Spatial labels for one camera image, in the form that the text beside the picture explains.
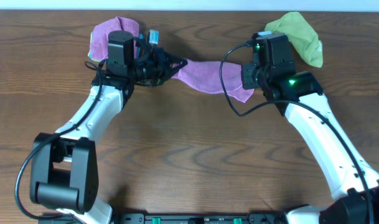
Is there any purple microfibre cloth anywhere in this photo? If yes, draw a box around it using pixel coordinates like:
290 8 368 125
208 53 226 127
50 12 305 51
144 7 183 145
172 60 254 103

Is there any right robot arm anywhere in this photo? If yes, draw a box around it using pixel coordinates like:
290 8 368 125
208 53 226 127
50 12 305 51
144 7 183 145
241 32 379 223

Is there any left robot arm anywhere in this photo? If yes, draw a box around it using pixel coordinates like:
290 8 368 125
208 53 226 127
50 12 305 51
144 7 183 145
25 30 188 223

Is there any green microfibre cloth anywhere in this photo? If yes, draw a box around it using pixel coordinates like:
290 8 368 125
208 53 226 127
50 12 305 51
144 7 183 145
264 12 324 68

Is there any folded purple cloth on stack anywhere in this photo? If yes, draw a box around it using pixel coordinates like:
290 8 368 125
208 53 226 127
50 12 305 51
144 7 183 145
88 17 139 62

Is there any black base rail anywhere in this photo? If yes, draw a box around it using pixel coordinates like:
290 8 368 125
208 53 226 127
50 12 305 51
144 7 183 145
110 212 301 224

